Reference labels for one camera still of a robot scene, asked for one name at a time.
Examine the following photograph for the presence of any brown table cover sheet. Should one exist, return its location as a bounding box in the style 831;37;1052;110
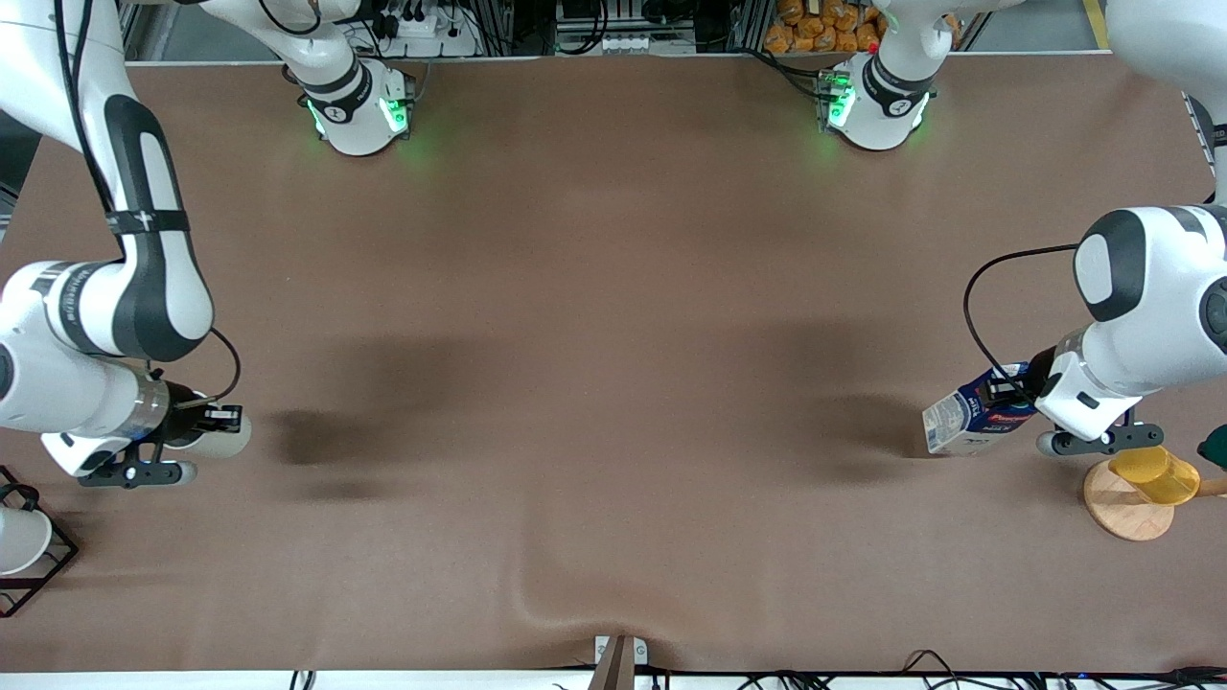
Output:
0;53;1227;674

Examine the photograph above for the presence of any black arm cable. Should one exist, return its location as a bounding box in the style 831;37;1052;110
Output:
53;0;243;407
962;243;1081;386

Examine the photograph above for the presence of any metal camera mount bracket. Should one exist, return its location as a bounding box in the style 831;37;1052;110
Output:
593;634;649;690

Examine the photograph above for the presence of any long white power strip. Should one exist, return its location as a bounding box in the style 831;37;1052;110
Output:
556;32;698;56

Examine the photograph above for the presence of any white mug grey inside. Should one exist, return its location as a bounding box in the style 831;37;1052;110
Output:
192;407;253;459

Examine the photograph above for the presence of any round wooden cup stand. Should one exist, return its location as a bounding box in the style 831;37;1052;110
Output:
1083;458;1227;542

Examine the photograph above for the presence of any aluminium frame profile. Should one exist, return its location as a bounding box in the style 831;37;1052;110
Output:
115;0;154;64

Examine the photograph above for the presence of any black wire rack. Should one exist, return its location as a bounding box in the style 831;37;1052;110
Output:
0;466;81;619

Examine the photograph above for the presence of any yellow plastic cup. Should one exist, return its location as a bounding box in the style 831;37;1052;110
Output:
1110;446;1201;506

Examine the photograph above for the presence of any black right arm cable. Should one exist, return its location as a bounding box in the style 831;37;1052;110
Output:
53;0;243;407

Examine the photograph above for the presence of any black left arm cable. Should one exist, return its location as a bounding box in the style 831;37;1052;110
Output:
962;243;1081;386

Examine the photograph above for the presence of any white power strip with plugs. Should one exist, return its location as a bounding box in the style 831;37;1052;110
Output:
369;0;482;58

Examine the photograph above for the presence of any blue milk carton green cap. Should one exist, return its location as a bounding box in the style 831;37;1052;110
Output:
922;362;1042;456

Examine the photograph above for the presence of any orange bread pile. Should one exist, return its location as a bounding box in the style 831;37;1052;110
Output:
763;0;885;55

